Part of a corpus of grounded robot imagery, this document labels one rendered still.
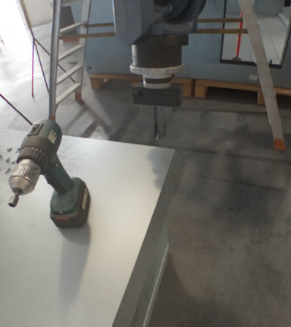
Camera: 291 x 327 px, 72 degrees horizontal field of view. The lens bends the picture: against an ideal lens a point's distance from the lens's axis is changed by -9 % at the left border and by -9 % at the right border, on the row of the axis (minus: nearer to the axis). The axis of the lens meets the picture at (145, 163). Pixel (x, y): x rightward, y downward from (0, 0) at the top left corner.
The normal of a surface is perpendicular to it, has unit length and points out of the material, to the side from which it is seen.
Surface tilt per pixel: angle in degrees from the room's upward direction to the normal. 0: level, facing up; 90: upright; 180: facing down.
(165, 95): 79
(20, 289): 0
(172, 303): 0
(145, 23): 85
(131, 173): 0
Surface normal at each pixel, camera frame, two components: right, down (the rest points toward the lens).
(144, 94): -0.33, 0.53
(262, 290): -0.10, -0.72
